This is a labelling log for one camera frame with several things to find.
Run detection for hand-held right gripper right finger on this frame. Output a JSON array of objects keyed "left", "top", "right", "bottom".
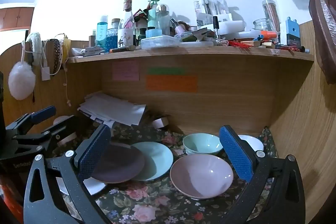
[{"left": 219, "top": 125, "right": 306, "bottom": 224}]

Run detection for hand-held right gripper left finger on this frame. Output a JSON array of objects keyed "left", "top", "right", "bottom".
[{"left": 23, "top": 124, "right": 116, "bottom": 224}]

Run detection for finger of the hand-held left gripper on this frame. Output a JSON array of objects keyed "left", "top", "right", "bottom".
[
  {"left": 5, "top": 105, "right": 57, "bottom": 132},
  {"left": 13, "top": 116, "right": 77, "bottom": 155}
]

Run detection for white spotted bowl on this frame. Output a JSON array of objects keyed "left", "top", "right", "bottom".
[{"left": 238, "top": 134, "right": 264, "bottom": 152}]

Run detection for dark purple plate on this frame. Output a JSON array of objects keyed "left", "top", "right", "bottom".
[{"left": 91, "top": 144, "right": 146, "bottom": 184}]

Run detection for white plate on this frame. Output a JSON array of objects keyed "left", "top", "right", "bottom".
[{"left": 56, "top": 176, "right": 107, "bottom": 196}]

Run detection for mint green bowl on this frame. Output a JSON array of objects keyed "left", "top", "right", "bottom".
[{"left": 182, "top": 133, "right": 223, "bottom": 157}]

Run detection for pink bowl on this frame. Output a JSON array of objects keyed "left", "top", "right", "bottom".
[{"left": 170, "top": 154, "right": 234, "bottom": 200}]

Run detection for mint green plate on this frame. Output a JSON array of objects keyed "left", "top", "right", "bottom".
[{"left": 130, "top": 141, "right": 174, "bottom": 182}]

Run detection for person's left forearm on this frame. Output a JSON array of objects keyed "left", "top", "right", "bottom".
[{"left": 0, "top": 177, "right": 25, "bottom": 223}]

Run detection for pale pink mug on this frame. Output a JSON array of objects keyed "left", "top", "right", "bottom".
[{"left": 53, "top": 115, "right": 77, "bottom": 147}]

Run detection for white fluffy earmuffs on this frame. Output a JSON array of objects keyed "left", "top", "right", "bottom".
[{"left": 8, "top": 32, "right": 44, "bottom": 101}]

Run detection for stack of white papers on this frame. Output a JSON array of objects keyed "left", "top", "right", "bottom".
[{"left": 77, "top": 92, "right": 147, "bottom": 128}]

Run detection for brown patterned headband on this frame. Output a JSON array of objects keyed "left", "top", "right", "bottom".
[{"left": 50, "top": 39, "right": 63, "bottom": 76}]

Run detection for tape roll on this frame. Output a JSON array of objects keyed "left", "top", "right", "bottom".
[{"left": 152, "top": 116, "right": 169, "bottom": 129}]

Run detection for yellow plush item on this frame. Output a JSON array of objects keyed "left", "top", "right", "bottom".
[{"left": 62, "top": 35, "right": 72, "bottom": 56}]

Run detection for white printed tube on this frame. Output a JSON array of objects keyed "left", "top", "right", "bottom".
[{"left": 80, "top": 46, "right": 104, "bottom": 56}]

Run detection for dark floral tablecloth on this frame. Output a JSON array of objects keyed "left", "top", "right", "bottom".
[{"left": 51, "top": 122, "right": 279, "bottom": 224}]

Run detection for pink sticky note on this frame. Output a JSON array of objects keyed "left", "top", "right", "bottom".
[{"left": 112, "top": 61, "right": 139, "bottom": 81}]

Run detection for orange sticky note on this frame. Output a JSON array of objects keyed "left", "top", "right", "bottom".
[{"left": 146, "top": 75, "right": 198, "bottom": 93}]

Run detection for blue liquid bottle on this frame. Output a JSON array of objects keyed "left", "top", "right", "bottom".
[{"left": 96, "top": 15, "right": 109, "bottom": 47}]

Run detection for jar with blue crochet cover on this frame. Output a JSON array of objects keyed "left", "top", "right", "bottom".
[{"left": 106, "top": 18, "right": 121, "bottom": 51}]

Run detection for wooden cabinet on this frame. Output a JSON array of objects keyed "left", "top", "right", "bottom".
[{"left": 0, "top": 2, "right": 36, "bottom": 30}]

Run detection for brown marker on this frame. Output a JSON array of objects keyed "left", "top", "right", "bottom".
[{"left": 110, "top": 46, "right": 137, "bottom": 54}]

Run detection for green sticky note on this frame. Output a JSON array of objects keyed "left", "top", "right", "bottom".
[{"left": 147, "top": 67, "right": 185, "bottom": 75}]

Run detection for glass bottle with illustrated label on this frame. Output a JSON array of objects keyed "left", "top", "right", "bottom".
[{"left": 117, "top": 0, "right": 136, "bottom": 47}]

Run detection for white box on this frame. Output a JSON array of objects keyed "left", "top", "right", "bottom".
[{"left": 219, "top": 21, "right": 246, "bottom": 35}]

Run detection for clear plastic box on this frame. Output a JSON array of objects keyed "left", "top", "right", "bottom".
[{"left": 140, "top": 35, "right": 181, "bottom": 50}]

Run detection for glass jar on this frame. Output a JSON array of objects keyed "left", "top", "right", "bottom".
[{"left": 253, "top": 18, "right": 276, "bottom": 31}]

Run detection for light blue jar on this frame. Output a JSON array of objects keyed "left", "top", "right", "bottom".
[{"left": 146, "top": 28, "right": 163, "bottom": 39}]

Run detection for blue pencil sharpener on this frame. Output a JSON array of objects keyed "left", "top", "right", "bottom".
[{"left": 285, "top": 17, "right": 300, "bottom": 46}]

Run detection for pink nail polish bottle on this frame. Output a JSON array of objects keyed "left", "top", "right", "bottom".
[{"left": 171, "top": 18, "right": 185, "bottom": 35}]

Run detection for clear tube of sticks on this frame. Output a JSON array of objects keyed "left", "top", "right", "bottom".
[{"left": 262, "top": 0, "right": 281, "bottom": 33}]

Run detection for green pump bottle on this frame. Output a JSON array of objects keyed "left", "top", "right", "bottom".
[{"left": 147, "top": 0, "right": 160, "bottom": 30}]

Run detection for clear bottle with silver cap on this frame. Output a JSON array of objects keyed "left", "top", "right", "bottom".
[{"left": 155, "top": 4, "right": 171, "bottom": 35}]

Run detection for toothbrush blister pack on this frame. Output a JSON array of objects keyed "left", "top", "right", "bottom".
[{"left": 194, "top": 0, "right": 233, "bottom": 26}]

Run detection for white beaded cord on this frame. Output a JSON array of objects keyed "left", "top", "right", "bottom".
[{"left": 63, "top": 56, "right": 72, "bottom": 106}]

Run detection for white charger cable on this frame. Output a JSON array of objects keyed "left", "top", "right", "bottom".
[{"left": 39, "top": 34, "right": 66, "bottom": 81}]

